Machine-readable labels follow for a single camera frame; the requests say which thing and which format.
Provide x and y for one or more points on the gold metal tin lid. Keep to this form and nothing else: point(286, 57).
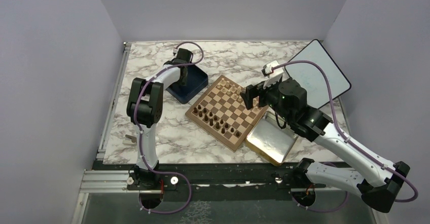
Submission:
point(269, 141)

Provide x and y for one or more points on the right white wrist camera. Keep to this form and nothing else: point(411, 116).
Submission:
point(273, 75)

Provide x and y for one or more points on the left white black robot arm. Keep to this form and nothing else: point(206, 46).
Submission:
point(144, 107)

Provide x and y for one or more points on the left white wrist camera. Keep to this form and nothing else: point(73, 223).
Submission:
point(175, 50)

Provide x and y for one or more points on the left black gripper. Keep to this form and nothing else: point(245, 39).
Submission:
point(183, 81)

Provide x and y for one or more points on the small whiteboard black frame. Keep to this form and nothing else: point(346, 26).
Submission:
point(312, 80)

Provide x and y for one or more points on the blue square tin tray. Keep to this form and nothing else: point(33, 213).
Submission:
point(197, 80)

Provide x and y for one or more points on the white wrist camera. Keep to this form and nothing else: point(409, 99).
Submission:
point(273, 75)
point(175, 50)

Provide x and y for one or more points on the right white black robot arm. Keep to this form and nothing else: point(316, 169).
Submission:
point(376, 180)

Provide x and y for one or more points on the wooden chess board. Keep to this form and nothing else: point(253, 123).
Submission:
point(225, 102)

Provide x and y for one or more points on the aluminium frame rail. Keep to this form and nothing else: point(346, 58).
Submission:
point(99, 180)

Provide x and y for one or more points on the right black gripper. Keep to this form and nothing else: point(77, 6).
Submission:
point(252, 91)

